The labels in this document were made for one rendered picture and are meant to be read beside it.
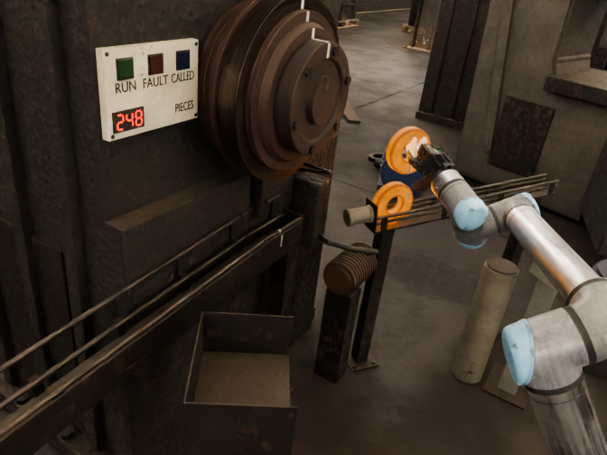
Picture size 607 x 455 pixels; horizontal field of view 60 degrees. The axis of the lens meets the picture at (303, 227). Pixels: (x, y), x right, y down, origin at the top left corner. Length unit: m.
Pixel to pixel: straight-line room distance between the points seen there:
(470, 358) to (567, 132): 2.07
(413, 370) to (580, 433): 1.10
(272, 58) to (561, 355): 0.85
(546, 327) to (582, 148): 2.79
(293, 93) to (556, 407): 0.84
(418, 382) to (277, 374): 1.05
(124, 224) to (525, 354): 0.86
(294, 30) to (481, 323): 1.28
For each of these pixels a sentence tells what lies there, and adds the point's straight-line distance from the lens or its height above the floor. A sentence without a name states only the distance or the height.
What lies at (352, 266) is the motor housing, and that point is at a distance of 1.77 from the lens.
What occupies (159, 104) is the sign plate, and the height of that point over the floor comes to 1.11.
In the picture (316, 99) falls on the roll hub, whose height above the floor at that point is 1.13.
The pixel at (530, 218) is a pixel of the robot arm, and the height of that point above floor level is 0.88.
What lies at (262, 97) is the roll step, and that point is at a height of 1.14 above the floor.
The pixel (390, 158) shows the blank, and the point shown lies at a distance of 1.69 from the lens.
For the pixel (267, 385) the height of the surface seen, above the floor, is 0.60.
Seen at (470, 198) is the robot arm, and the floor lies 0.90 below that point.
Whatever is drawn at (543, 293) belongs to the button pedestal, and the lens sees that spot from 2.01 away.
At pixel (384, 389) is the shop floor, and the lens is 2.11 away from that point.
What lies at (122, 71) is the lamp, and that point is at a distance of 1.12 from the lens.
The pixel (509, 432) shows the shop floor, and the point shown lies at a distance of 2.14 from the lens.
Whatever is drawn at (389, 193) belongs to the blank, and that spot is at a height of 0.75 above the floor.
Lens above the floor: 1.45
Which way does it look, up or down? 28 degrees down
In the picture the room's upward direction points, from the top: 7 degrees clockwise
